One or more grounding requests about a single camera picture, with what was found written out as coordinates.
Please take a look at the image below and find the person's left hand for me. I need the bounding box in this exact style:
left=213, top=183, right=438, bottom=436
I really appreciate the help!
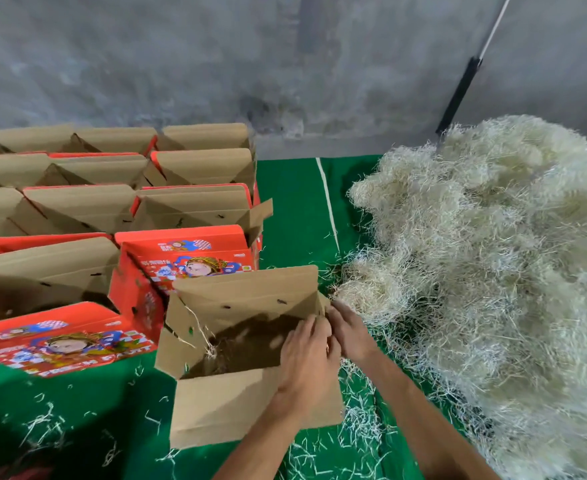
left=273, top=313, right=343, bottom=421

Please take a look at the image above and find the person's right hand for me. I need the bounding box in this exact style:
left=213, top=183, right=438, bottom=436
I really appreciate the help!
left=326, top=297, right=383, bottom=368

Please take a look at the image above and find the pile of shredded paper filler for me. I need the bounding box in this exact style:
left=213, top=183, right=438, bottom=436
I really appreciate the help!
left=332, top=115, right=587, bottom=480

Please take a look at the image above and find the group of red fruit boxes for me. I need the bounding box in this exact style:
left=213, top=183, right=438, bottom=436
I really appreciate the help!
left=0, top=123, right=275, bottom=379

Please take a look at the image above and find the person's right forearm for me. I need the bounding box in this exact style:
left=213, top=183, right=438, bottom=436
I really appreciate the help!
left=358, top=345, right=500, bottom=480

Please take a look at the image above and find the person's left forearm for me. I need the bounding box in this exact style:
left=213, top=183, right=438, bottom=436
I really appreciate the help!
left=211, top=399, right=320, bottom=480

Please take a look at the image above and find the white pole with black grip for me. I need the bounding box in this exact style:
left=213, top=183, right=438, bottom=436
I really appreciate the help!
left=436, top=0, right=515, bottom=141

